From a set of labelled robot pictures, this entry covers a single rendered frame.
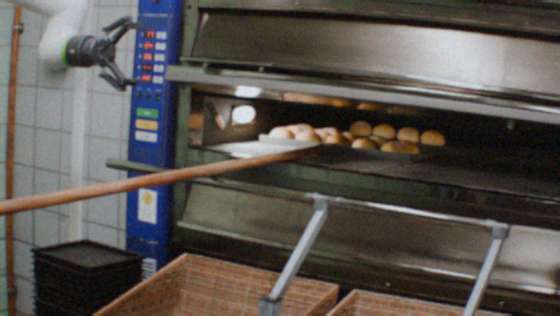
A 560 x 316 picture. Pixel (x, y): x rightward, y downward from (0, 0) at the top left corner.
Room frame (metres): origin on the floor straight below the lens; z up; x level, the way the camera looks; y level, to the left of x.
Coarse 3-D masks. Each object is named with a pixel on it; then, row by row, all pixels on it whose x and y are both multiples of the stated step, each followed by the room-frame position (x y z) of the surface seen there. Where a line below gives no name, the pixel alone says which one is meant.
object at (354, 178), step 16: (192, 160) 3.01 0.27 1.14; (208, 160) 2.97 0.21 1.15; (224, 160) 2.94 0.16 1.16; (288, 176) 2.82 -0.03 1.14; (304, 176) 2.79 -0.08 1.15; (320, 176) 2.77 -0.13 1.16; (336, 176) 2.74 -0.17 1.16; (352, 176) 2.71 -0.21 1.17; (368, 176) 2.68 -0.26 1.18; (384, 176) 2.68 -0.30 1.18; (400, 192) 2.63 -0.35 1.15; (416, 192) 2.60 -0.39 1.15; (432, 192) 2.58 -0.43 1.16; (448, 192) 2.55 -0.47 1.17; (464, 192) 2.53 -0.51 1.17; (480, 192) 2.50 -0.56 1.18; (496, 192) 2.50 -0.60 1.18; (512, 208) 2.44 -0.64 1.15; (528, 208) 2.42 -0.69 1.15; (544, 208) 2.39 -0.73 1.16
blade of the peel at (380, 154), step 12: (276, 144) 3.25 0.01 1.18; (288, 144) 3.23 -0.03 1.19; (300, 144) 3.21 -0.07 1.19; (312, 144) 3.19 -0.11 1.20; (360, 156) 3.10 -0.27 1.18; (372, 156) 3.08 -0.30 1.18; (384, 156) 3.06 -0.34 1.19; (396, 156) 3.04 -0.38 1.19; (408, 156) 3.02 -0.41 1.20; (420, 156) 3.12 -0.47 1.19; (432, 156) 3.22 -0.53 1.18
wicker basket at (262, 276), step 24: (168, 264) 2.89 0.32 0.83; (216, 264) 2.90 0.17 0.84; (144, 288) 2.77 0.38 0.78; (168, 288) 2.88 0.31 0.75; (192, 288) 2.91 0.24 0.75; (216, 288) 2.87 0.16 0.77; (240, 288) 2.83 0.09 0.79; (264, 288) 2.79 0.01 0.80; (288, 288) 2.76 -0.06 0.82; (312, 288) 2.72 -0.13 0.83; (336, 288) 2.68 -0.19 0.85; (120, 312) 2.67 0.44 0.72; (144, 312) 2.77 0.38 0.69; (192, 312) 2.89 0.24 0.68; (216, 312) 2.85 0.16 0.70; (240, 312) 2.81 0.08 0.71; (288, 312) 2.73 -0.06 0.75; (312, 312) 2.56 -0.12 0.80
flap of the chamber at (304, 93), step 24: (168, 72) 2.89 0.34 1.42; (264, 96) 2.88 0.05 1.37; (288, 96) 2.78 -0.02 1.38; (312, 96) 2.68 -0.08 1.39; (336, 96) 2.59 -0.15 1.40; (360, 96) 2.54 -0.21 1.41; (384, 96) 2.51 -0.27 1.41; (408, 96) 2.47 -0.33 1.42; (456, 120) 2.58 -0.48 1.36; (480, 120) 2.48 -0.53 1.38; (504, 120) 2.38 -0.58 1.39; (528, 120) 2.29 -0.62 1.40; (552, 120) 2.25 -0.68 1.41
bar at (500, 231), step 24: (120, 168) 2.68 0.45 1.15; (144, 168) 2.63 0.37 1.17; (168, 168) 2.60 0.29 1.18; (240, 192) 2.47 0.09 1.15; (264, 192) 2.42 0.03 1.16; (288, 192) 2.39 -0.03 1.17; (384, 216) 2.25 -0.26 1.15; (408, 216) 2.21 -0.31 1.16; (432, 216) 2.18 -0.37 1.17; (456, 216) 2.15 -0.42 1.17; (312, 240) 2.29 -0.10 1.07; (504, 240) 2.09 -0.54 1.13; (288, 264) 2.23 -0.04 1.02; (480, 288) 1.99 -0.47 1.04; (264, 312) 2.14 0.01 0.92
